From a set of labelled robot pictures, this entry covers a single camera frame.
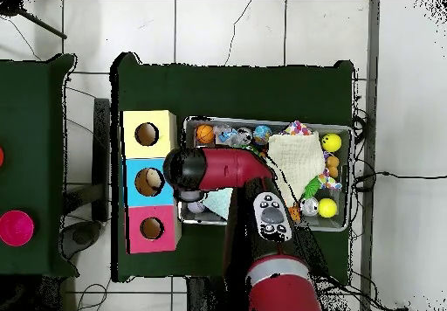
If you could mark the clear mesh bin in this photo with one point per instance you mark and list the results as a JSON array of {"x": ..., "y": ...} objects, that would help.
[{"x": 341, "y": 221}]

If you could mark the red disc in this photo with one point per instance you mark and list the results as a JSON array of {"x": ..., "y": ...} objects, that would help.
[{"x": 1, "y": 156}]

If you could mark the wooden box with three holes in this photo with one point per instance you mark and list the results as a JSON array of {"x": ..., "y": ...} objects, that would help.
[{"x": 133, "y": 178}]

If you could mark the globe print ball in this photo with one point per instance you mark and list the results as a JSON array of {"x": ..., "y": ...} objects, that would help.
[{"x": 262, "y": 134}]

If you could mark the black tripod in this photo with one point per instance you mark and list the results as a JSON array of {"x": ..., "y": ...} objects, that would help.
[{"x": 10, "y": 8}]

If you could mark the yellow smiley ball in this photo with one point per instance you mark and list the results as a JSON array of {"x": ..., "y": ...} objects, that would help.
[{"x": 331, "y": 142}]

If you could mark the side table with green cloth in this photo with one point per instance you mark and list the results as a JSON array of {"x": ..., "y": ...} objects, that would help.
[{"x": 35, "y": 150}]

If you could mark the pink disc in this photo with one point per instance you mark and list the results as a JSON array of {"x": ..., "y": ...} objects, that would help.
[{"x": 15, "y": 228}]

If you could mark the cream yellow cloth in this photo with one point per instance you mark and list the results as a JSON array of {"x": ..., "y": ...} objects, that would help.
[{"x": 300, "y": 161}]

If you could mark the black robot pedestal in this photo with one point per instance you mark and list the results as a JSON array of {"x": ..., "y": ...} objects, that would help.
[{"x": 209, "y": 297}]

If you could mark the silver can with open top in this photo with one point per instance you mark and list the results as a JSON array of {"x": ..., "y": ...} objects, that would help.
[{"x": 243, "y": 136}]

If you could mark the crushed clear plastic bottle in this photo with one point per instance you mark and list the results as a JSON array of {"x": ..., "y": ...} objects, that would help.
[{"x": 225, "y": 136}]

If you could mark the mint green cloth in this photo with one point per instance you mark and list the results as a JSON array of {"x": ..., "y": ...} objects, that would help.
[{"x": 218, "y": 203}]

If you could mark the small orange basketball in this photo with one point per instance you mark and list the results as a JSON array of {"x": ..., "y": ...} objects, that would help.
[{"x": 204, "y": 134}]

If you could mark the orange plush toy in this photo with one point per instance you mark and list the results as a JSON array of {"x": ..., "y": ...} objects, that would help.
[{"x": 332, "y": 163}]

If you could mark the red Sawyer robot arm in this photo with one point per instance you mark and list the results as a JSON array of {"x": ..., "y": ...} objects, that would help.
[{"x": 230, "y": 168}]

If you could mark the plain yellow ball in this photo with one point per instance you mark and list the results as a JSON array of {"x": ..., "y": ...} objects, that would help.
[{"x": 327, "y": 207}]

